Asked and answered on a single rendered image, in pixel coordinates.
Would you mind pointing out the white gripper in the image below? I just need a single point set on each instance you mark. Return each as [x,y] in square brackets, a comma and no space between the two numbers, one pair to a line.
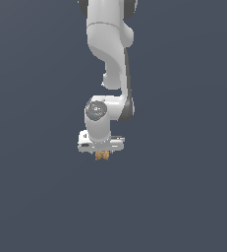
[115,144]

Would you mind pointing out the small orange-brown object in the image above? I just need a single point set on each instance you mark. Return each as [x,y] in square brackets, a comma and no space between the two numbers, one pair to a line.
[102,155]

